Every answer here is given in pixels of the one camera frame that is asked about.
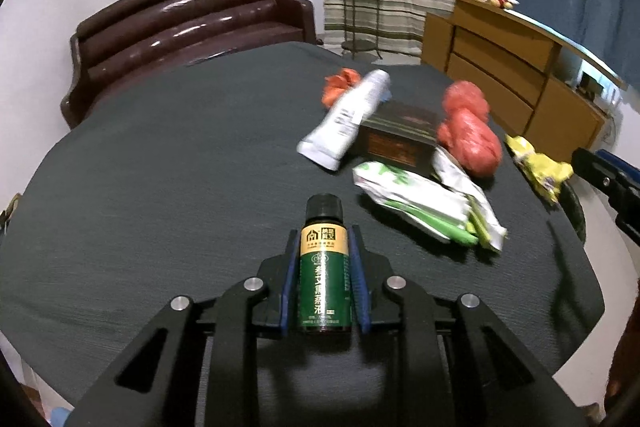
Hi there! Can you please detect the black trash bin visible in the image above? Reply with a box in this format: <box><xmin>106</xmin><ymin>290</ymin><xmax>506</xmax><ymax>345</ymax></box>
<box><xmin>560</xmin><ymin>182</ymin><xmax>587</xmax><ymax>243</ymax></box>

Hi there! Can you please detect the dark brown carton box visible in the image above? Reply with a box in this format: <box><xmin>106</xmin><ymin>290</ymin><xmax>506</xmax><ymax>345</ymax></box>
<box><xmin>356</xmin><ymin>101</ymin><xmax>446</xmax><ymax>178</ymax></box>

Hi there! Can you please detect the black metal plant stand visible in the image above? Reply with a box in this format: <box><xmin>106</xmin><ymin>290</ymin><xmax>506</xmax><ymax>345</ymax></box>
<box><xmin>339</xmin><ymin>0</ymin><xmax>382</xmax><ymax>60</ymax></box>

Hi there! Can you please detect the white and green crumpled wrapper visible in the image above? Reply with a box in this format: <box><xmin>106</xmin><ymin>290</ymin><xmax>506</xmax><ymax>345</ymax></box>
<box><xmin>432</xmin><ymin>147</ymin><xmax>508</xmax><ymax>253</ymax></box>

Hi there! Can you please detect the green glass bottle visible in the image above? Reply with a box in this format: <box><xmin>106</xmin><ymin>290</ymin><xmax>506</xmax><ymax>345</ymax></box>
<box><xmin>297</xmin><ymin>193</ymin><xmax>353</xmax><ymax>334</ymax></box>

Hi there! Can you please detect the orange wrapper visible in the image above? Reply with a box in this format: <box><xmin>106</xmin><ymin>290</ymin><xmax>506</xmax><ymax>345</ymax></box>
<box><xmin>321</xmin><ymin>68</ymin><xmax>362</xmax><ymax>109</ymax></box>

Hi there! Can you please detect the brown wooden object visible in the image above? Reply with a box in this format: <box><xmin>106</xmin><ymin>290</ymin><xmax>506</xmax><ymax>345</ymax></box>
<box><xmin>0</xmin><ymin>193</ymin><xmax>23</xmax><ymax>233</ymax></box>

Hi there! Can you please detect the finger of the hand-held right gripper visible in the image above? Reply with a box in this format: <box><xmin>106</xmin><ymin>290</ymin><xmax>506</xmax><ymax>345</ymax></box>
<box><xmin>571</xmin><ymin>148</ymin><xmax>640</xmax><ymax>210</ymax></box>
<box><xmin>597</xmin><ymin>149</ymin><xmax>640</xmax><ymax>185</ymax></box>

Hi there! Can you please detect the brown leather sofa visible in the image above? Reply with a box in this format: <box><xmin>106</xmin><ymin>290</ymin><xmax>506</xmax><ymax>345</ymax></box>
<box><xmin>60</xmin><ymin>0</ymin><xmax>317</xmax><ymax>130</ymax></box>

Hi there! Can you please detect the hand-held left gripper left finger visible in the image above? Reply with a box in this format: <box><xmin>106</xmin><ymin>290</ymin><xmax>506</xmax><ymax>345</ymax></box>
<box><xmin>65</xmin><ymin>229</ymin><xmax>301</xmax><ymax>427</ymax></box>

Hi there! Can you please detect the green and white rolled packet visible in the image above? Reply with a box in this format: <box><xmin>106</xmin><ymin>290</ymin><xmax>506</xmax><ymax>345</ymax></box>
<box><xmin>352</xmin><ymin>161</ymin><xmax>481</xmax><ymax>248</ymax></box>

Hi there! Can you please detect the small picture frame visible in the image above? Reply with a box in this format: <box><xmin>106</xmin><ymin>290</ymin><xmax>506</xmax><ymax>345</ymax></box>
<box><xmin>575</xmin><ymin>72</ymin><xmax>603</xmax><ymax>95</ymax></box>

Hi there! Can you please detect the white squeeze tube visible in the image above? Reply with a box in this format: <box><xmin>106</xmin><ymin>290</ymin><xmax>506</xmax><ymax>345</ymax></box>
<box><xmin>296</xmin><ymin>69</ymin><xmax>392</xmax><ymax>172</ymax></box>

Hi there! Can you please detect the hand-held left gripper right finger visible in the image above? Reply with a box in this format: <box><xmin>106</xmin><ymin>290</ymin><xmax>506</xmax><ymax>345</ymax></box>
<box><xmin>347</xmin><ymin>226</ymin><xmax>587</xmax><ymax>427</ymax></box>

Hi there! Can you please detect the wooden cabinet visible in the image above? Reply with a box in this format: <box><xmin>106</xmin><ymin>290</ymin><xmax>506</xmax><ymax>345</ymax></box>
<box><xmin>420</xmin><ymin>0</ymin><xmax>628</xmax><ymax>165</ymax></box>

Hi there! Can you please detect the yellow wrapper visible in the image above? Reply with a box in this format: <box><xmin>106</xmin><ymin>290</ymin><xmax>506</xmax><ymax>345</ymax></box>
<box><xmin>504</xmin><ymin>134</ymin><xmax>575</xmax><ymax>206</ymax></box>

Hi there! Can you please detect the red plastic bag ball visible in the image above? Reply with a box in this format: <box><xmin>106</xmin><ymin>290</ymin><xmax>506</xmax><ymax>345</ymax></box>
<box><xmin>442</xmin><ymin>80</ymin><xmax>490</xmax><ymax>122</ymax></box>
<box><xmin>436</xmin><ymin>109</ymin><xmax>502</xmax><ymax>178</ymax></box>

